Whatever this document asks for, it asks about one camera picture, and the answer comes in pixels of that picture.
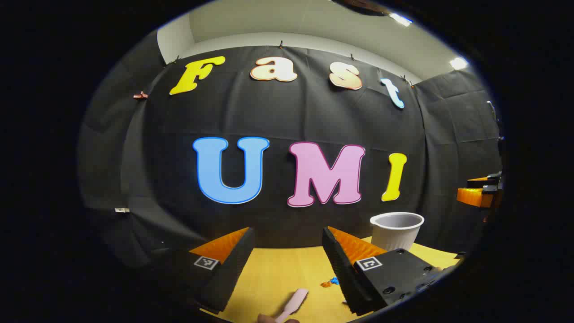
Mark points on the ceiling light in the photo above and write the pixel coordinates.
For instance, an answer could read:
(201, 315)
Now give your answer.
(400, 19)
(458, 63)

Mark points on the white ribbed garbage bin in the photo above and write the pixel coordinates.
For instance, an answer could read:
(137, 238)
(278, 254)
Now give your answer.
(397, 237)

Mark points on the black backdrop cloth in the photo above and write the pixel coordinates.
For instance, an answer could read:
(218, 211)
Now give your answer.
(278, 112)

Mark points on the yellow wooden desktop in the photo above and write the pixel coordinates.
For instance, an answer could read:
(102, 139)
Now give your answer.
(278, 273)

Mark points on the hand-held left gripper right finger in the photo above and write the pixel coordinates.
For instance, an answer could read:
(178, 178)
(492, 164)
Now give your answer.
(341, 269)

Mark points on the small pink clip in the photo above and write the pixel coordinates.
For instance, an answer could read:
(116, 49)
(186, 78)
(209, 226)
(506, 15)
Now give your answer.
(140, 95)

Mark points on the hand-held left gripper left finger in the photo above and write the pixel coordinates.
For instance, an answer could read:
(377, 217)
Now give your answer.
(233, 269)

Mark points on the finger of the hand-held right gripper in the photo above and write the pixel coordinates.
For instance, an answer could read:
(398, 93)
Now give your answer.
(473, 197)
(484, 183)

